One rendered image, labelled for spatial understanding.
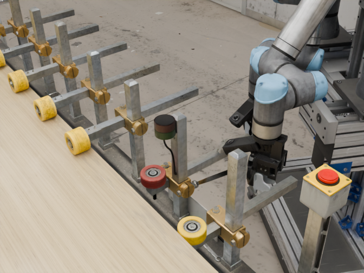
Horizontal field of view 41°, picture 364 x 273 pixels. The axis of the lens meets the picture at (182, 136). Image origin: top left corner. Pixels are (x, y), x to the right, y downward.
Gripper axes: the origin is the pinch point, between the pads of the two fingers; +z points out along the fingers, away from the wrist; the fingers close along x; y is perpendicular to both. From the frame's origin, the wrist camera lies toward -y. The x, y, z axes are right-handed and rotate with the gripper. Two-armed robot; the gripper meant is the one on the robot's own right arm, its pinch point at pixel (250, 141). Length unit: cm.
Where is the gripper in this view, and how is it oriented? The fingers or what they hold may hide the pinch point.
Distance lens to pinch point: 175.4
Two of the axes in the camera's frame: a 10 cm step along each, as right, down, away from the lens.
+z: 0.2, 8.1, 5.9
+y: 8.0, -3.7, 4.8
